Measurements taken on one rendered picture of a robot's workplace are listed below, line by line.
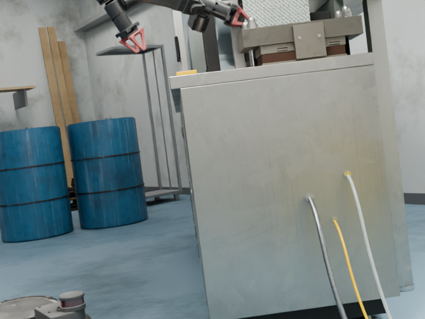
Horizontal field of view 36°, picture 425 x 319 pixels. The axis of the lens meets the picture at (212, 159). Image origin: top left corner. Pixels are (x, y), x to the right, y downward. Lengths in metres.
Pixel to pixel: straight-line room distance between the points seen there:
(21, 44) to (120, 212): 4.51
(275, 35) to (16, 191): 3.61
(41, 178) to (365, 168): 3.66
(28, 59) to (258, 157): 7.58
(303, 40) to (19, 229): 3.73
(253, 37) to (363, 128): 0.46
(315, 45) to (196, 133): 0.48
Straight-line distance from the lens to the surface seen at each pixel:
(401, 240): 2.63
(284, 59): 2.17
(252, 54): 2.22
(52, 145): 5.48
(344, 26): 2.21
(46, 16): 9.67
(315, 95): 2.11
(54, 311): 1.86
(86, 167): 5.50
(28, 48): 9.50
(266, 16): 2.37
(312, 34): 2.17
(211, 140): 2.06
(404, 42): 4.79
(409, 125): 4.80
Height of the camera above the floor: 0.72
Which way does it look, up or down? 3 degrees down
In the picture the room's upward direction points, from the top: 7 degrees counter-clockwise
